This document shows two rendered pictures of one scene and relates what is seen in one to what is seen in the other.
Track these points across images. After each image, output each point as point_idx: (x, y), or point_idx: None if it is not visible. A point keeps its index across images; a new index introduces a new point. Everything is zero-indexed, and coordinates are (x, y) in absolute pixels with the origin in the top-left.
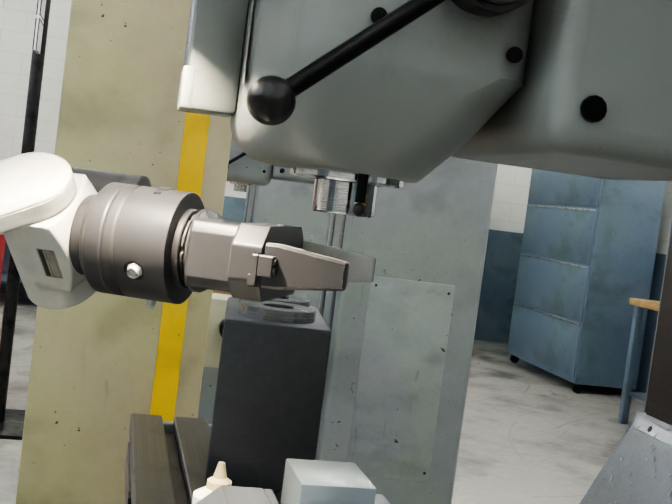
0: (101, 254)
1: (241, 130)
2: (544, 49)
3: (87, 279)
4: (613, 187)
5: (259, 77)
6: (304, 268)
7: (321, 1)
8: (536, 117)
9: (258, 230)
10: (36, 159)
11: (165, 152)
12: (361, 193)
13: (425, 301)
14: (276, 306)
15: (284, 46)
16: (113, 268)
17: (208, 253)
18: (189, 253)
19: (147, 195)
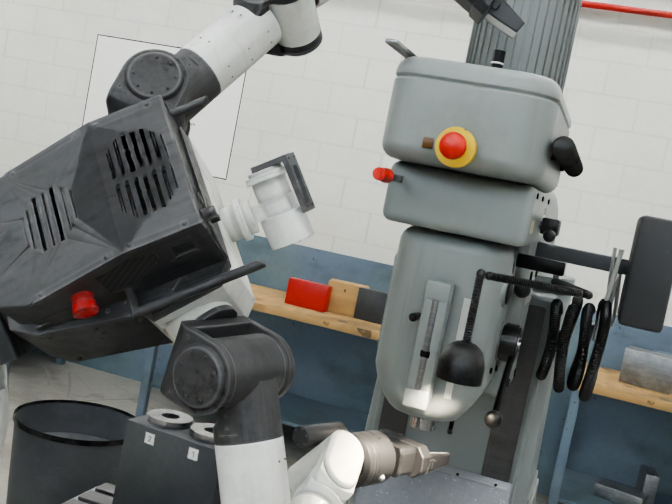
0: (374, 475)
1: (433, 413)
2: (498, 363)
3: (359, 486)
4: None
5: (458, 398)
6: (440, 460)
7: (485, 371)
8: (494, 387)
9: (425, 449)
10: (344, 436)
11: None
12: (453, 425)
13: None
14: (205, 429)
15: (473, 388)
16: (375, 479)
17: (407, 462)
18: (401, 464)
19: (379, 441)
